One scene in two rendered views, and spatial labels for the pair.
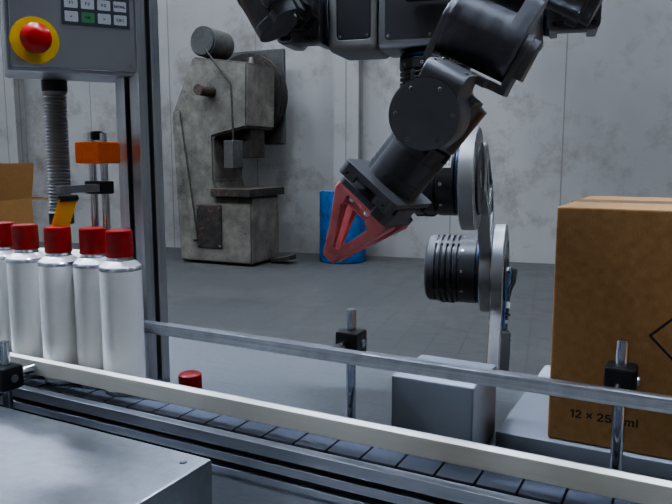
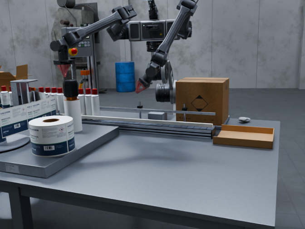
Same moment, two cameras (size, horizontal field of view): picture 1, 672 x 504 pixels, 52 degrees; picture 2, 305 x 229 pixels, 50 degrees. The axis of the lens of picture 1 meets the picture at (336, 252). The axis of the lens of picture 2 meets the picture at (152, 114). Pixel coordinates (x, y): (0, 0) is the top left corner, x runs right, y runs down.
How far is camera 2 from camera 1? 128 cm
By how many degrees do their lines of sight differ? 8
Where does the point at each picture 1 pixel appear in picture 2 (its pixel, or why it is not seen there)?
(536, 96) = (201, 20)
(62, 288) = (82, 100)
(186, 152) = not seen: hidden behind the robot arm
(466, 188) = (163, 74)
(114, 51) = (87, 51)
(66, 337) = (83, 110)
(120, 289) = (95, 100)
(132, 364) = (98, 114)
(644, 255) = (189, 89)
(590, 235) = (180, 86)
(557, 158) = (209, 46)
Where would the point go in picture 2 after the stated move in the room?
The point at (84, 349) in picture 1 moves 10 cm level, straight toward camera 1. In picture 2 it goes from (88, 112) to (92, 115)
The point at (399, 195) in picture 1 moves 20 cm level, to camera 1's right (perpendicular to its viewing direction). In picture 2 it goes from (147, 82) to (181, 81)
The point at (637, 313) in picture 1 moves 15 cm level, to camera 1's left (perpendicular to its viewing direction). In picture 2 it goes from (189, 99) to (165, 100)
